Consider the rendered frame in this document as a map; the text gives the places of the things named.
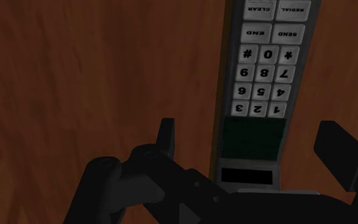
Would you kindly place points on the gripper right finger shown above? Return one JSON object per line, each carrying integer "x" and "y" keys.
{"x": 340, "y": 152}

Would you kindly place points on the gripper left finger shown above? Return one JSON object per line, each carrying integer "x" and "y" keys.
{"x": 141, "y": 183}

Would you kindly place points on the grey keypad phone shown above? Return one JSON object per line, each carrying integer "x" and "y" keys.
{"x": 259, "y": 93}

